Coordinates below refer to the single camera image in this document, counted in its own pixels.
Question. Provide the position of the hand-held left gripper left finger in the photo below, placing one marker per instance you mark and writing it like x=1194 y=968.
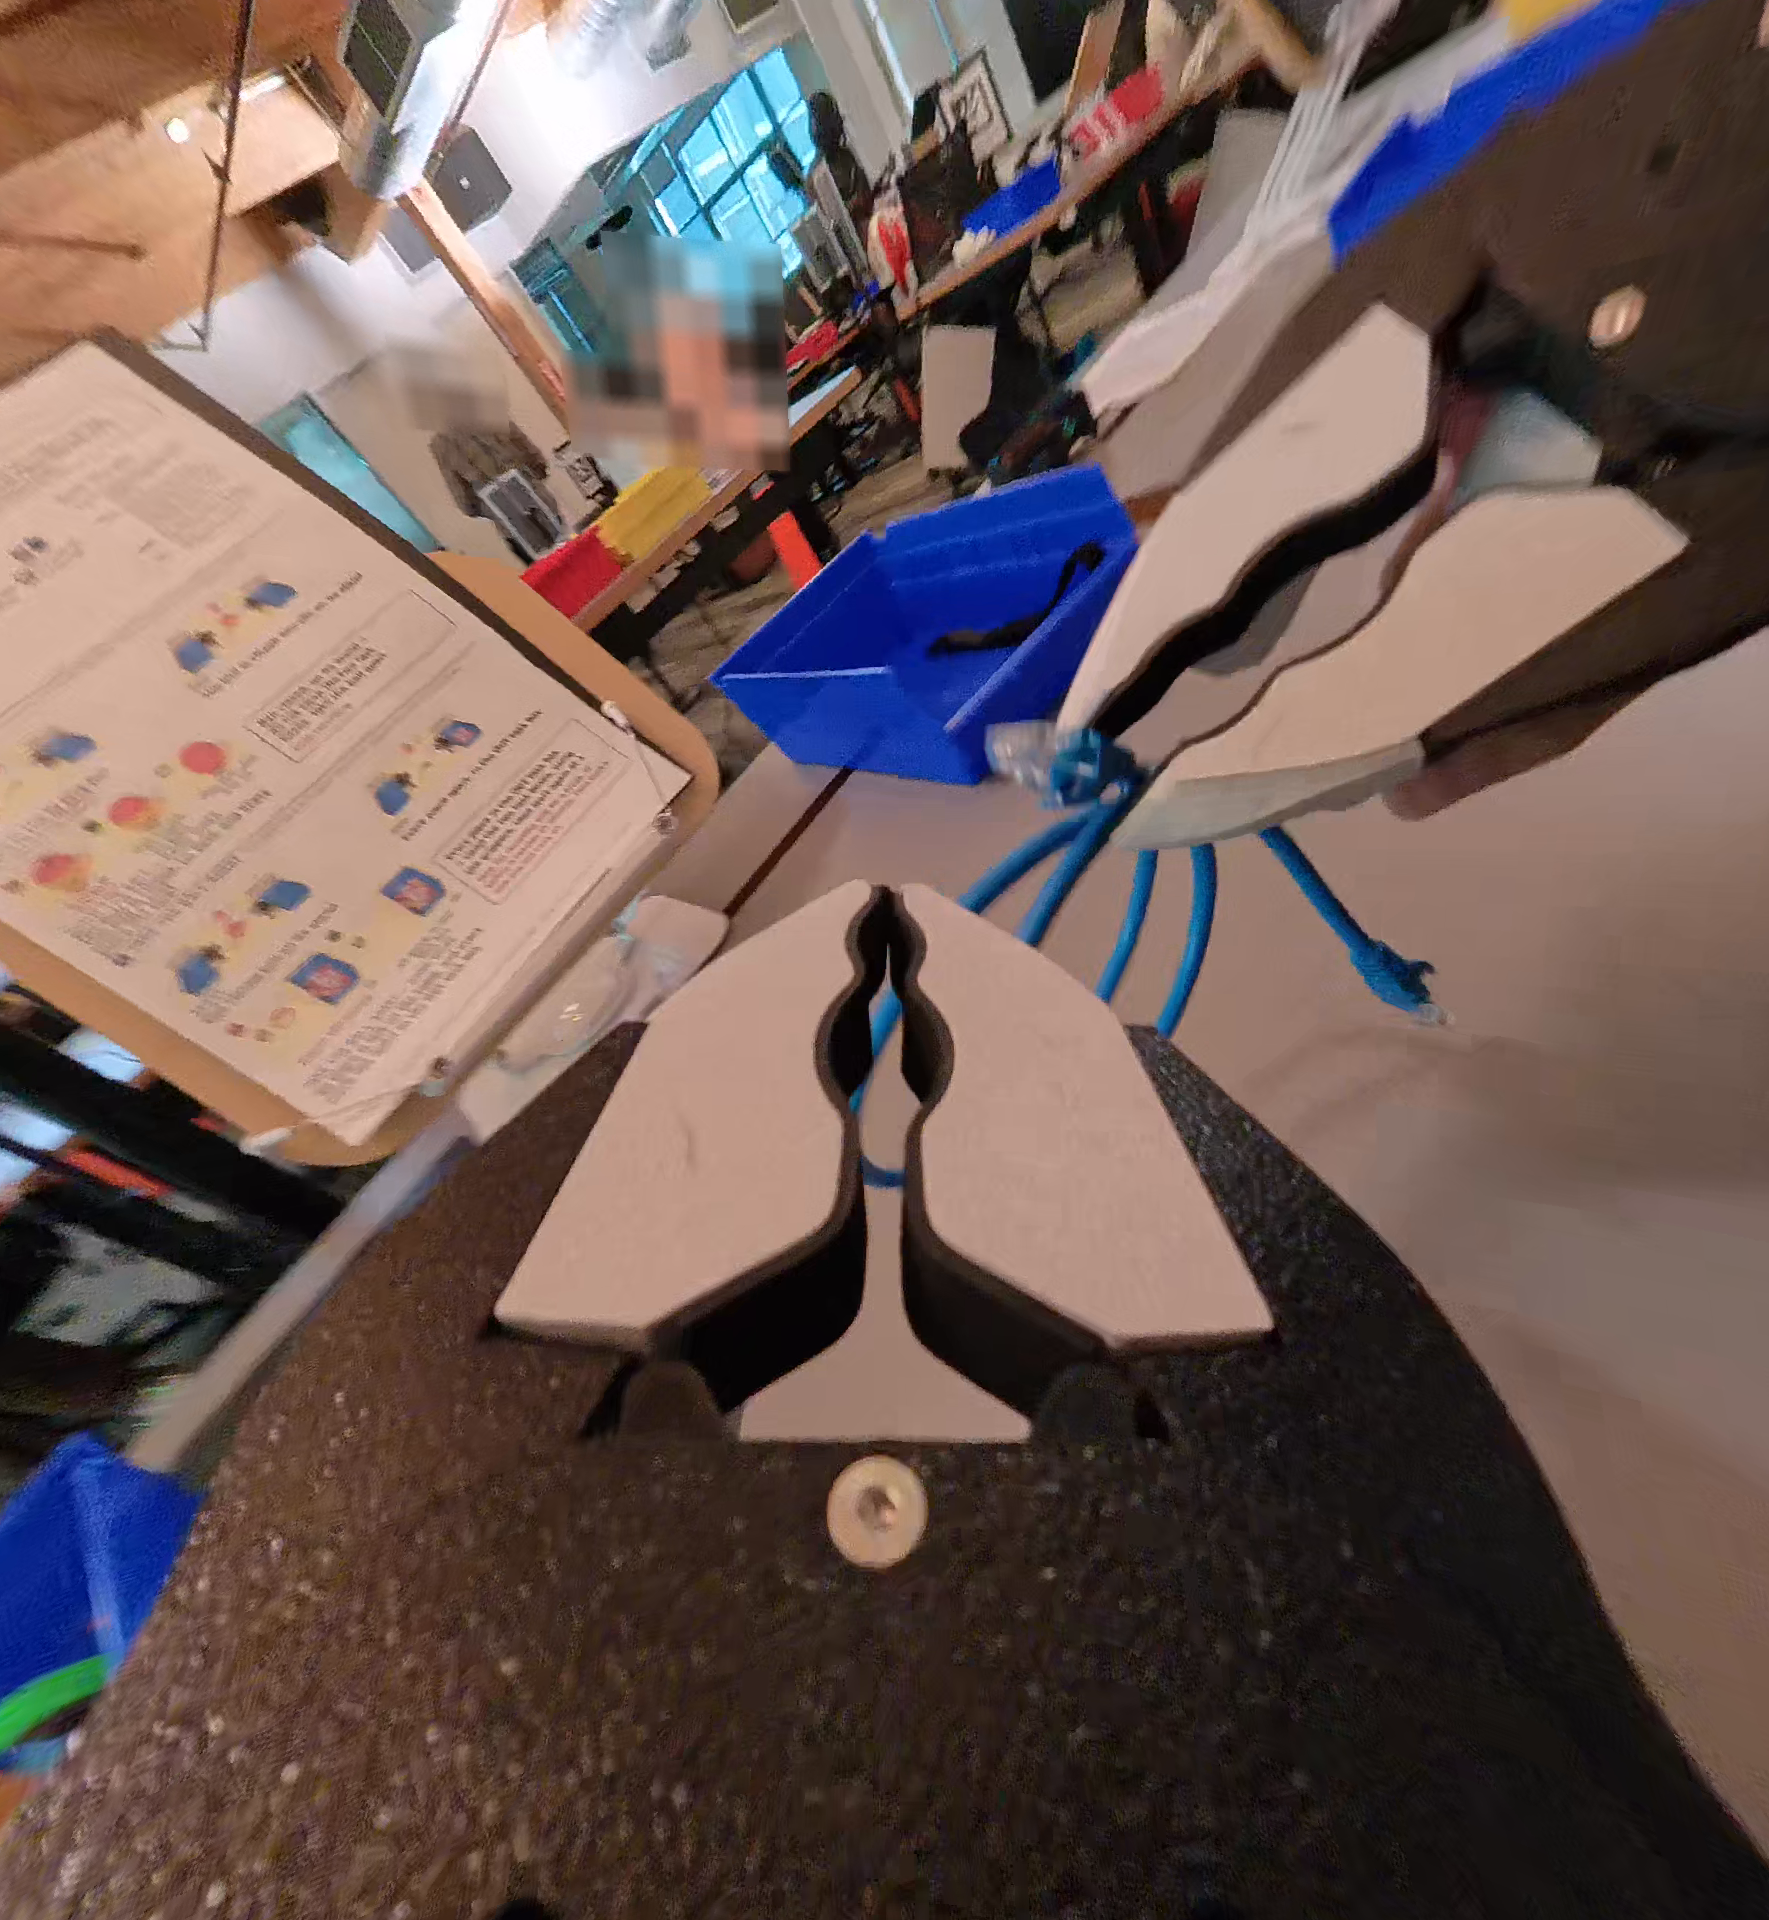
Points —
x=688 y=1185

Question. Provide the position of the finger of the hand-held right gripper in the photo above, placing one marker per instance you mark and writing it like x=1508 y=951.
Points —
x=1272 y=481
x=1393 y=673

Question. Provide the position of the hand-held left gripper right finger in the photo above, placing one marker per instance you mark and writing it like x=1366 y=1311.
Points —
x=1078 y=1185

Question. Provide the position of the blue plastic bin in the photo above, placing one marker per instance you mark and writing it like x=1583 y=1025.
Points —
x=59 y=1545
x=853 y=659

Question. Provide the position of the person's right hand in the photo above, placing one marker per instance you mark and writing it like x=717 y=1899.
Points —
x=1445 y=783

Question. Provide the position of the white paper sheet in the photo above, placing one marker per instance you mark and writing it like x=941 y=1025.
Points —
x=1214 y=322

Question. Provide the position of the white monitor stand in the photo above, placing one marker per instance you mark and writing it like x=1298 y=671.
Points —
x=659 y=937

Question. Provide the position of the orange traffic cone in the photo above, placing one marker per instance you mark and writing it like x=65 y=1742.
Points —
x=796 y=552

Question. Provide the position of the yellow plastic bin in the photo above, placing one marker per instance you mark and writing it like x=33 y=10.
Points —
x=659 y=510

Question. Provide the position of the red plastic bin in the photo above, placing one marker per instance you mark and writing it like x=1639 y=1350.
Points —
x=570 y=575

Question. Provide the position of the large grid window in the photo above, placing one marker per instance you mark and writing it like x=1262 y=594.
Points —
x=717 y=150

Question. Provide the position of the black ceiling speaker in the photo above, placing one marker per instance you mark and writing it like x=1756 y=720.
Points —
x=465 y=176

